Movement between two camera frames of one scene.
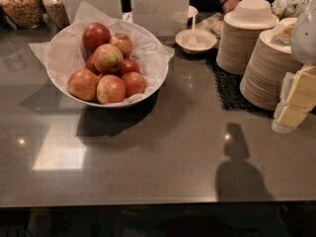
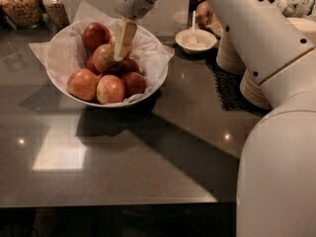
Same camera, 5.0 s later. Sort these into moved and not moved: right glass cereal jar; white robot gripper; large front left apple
Moved: white robot gripper
Not moved: right glass cereal jar; large front left apple
